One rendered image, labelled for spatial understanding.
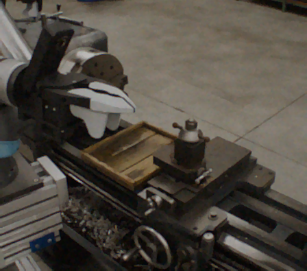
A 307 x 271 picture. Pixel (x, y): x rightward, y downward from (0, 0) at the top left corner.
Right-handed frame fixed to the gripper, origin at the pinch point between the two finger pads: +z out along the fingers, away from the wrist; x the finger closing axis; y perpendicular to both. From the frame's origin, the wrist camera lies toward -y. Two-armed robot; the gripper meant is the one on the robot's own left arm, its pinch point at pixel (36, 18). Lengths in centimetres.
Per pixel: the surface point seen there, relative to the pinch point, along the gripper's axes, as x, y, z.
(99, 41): 8.2, -27.4, 15.8
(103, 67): 24.0, -15.4, 20.7
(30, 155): 0, 11, 61
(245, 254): 109, 6, 53
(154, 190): 76, 11, 41
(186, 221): 88, 11, 47
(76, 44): 7.0, -15.1, 14.4
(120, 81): 29.3, -19.5, 26.7
